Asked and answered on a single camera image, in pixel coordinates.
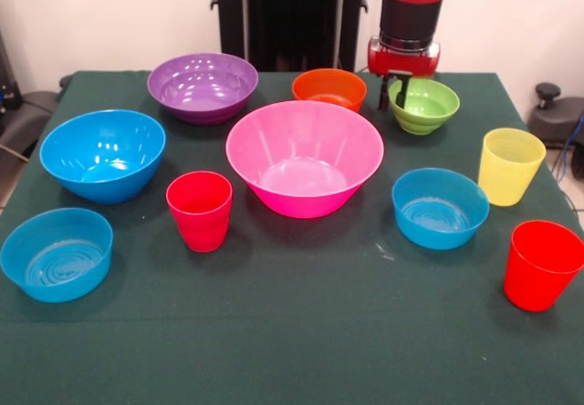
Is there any red cup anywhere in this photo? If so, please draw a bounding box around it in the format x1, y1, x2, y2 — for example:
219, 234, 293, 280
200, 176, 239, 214
503, 220, 584, 313

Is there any large pink bowl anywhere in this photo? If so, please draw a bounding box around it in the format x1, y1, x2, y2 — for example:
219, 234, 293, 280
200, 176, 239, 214
224, 99, 385, 220

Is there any crimson cup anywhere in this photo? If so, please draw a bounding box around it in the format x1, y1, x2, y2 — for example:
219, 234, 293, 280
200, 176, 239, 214
165, 171, 234, 254

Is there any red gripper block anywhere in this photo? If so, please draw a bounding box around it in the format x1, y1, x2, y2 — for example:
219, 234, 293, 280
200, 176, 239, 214
368, 36, 442, 112

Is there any dark grey stand base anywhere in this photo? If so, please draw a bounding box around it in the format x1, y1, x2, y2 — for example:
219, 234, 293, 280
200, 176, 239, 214
527, 82, 584, 149
0, 89, 58, 160

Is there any purple bowl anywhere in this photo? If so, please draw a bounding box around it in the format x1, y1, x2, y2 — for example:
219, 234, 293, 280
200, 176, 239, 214
146, 52, 260, 127

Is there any green bowl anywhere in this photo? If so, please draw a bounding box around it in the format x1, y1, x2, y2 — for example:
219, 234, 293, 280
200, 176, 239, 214
388, 78, 461, 136

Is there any dark green tablecloth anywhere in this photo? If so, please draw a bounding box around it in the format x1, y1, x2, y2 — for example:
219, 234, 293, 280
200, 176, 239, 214
0, 69, 584, 405

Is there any yellow cup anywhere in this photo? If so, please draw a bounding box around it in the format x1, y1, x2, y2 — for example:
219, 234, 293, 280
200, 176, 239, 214
477, 127, 548, 208

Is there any large blue bowl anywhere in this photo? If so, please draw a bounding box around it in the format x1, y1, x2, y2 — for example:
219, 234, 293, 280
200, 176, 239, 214
38, 109, 167, 205

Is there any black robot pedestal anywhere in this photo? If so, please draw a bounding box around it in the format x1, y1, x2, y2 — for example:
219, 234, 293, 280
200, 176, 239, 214
210, 0, 384, 72

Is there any orange bowl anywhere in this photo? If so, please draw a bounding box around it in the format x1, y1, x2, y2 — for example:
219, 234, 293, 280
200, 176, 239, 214
291, 67, 368, 114

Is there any small blue bowl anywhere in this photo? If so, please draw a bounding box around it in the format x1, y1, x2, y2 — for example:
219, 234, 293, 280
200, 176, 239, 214
0, 207, 114, 305
391, 168, 490, 251

